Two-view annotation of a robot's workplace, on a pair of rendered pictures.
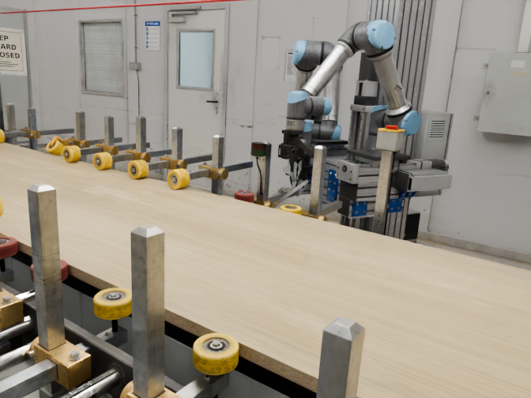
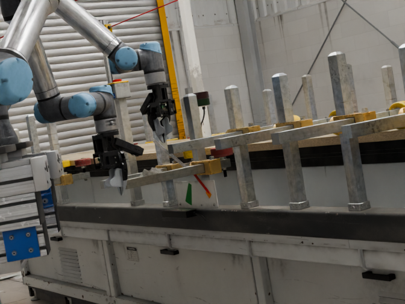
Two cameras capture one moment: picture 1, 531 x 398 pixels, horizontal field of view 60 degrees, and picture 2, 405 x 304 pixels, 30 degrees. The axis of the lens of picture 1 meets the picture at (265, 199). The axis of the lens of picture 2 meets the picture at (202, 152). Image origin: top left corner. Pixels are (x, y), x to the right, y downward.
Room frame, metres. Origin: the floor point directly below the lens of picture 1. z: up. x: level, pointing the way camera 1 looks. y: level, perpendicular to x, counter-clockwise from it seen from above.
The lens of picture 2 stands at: (4.38, 1.02, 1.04)
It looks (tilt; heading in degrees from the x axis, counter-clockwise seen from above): 3 degrees down; 201
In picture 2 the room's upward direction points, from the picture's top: 9 degrees counter-clockwise
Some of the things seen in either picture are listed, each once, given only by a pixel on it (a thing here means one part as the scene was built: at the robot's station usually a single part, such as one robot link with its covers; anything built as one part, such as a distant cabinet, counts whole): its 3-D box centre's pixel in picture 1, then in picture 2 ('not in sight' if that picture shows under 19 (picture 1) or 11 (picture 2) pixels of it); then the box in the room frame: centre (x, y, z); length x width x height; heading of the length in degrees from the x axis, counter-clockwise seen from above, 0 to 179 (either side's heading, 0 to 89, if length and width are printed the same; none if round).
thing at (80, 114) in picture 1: (81, 153); not in sight; (2.55, 1.05, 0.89); 0.03 x 0.03 x 0.48; 56
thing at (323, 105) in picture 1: (314, 106); (124, 62); (1.93, -0.18, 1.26); 0.11 x 0.11 x 0.08; 29
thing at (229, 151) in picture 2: (243, 205); (223, 161); (1.81, 0.09, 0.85); 0.08 x 0.08 x 0.11
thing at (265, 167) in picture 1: (262, 199); (199, 159); (1.85, 0.01, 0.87); 0.03 x 0.03 x 0.48; 56
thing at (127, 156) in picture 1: (143, 154); (344, 123); (2.33, 0.64, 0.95); 0.50 x 0.04 x 0.04; 146
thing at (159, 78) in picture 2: (295, 125); (156, 79); (1.86, -0.10, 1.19); 0.08 x 0.08 x 0.05
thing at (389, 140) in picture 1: (389, 140); (119, 91); (1.56, -0.41, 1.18); 0.07 x 0.07 x 0.08; 56
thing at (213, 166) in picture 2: (257, 204); (205, 166); (1.86, 0.03, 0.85); 0.13 x 0.06 x 0.05; 56
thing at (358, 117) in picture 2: (138, 155); (352, 122); (2.28, 0.65, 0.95); 0.13 x 0.06 x 0.05; 56
